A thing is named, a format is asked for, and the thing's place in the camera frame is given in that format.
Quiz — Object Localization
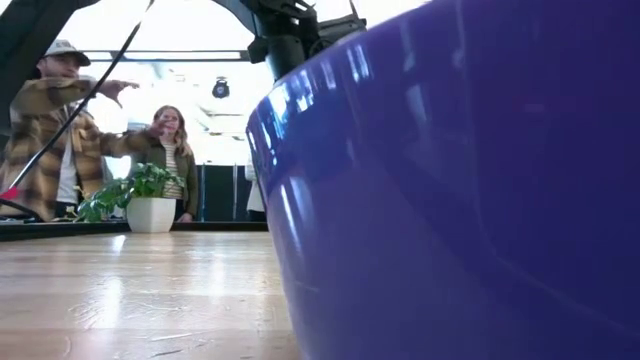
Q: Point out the large purple bowl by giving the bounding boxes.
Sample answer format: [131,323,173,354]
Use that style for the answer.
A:
[246,0,640,360]

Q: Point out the black partition panels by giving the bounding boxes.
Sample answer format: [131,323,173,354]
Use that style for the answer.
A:
[194,163,251,223]

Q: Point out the person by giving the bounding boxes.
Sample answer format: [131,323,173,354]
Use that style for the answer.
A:
[132,104,200,224]
[0,38,169,224]

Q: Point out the green potted plant white pot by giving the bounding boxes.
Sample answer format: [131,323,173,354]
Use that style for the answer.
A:
[74,162,186,235]

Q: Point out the black aluminium table frame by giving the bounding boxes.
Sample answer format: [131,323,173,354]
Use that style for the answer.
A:
[0,220,270,242]

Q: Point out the black cable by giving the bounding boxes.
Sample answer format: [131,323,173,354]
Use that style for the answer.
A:
[8,0,156,194]

